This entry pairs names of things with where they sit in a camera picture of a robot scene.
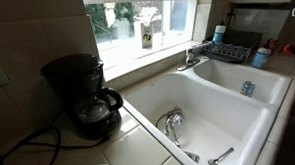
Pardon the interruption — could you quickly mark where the aluminium can in sink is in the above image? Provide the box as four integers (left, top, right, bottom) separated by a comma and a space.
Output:
241, 81, 256, 97

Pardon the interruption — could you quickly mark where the blue bottle in rack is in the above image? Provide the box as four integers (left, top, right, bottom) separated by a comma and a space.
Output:
213, 23, 226, 44

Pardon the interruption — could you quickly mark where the black power cable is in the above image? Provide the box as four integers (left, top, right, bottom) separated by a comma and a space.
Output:
0, 107, 109, 165

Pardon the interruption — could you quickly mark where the red object on counter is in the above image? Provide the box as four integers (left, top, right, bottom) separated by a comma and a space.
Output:
265, 38, 295, 55

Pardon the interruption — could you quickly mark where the chrome sink faucet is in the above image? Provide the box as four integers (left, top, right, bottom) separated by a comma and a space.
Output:
176, 42, 215, 71

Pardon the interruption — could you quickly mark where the grey wire dish rack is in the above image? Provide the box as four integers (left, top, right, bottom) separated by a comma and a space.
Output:
202, 30, 263, 64

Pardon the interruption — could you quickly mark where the wire whisk in sink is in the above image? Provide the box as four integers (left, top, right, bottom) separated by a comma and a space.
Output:
154, 105, 185, 147

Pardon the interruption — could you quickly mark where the metal spoon in sink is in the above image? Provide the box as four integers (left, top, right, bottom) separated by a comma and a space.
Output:
208, 148, 235, 165

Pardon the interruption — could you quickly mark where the black drip coffee maker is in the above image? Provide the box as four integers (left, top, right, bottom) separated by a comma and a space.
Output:
41, 53, 123, 140

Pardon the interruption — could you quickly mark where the white double basin sink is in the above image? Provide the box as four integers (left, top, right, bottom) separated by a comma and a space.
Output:
122, 57, 292, 165

